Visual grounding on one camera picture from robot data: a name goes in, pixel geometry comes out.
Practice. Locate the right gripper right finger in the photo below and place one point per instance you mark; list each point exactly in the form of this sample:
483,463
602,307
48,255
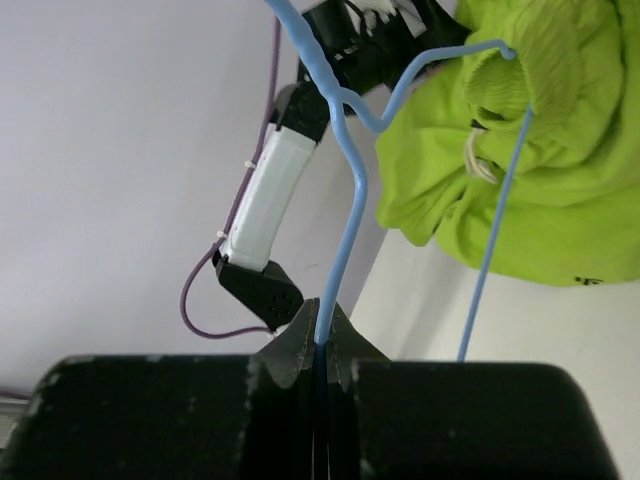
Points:
447,420

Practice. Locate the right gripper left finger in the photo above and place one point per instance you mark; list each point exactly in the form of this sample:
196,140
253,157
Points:
173,416

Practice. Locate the lime green shorts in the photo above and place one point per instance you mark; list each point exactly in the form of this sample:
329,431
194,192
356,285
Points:
563,114

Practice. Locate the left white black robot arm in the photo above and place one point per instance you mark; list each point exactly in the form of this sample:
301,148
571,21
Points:
364,52

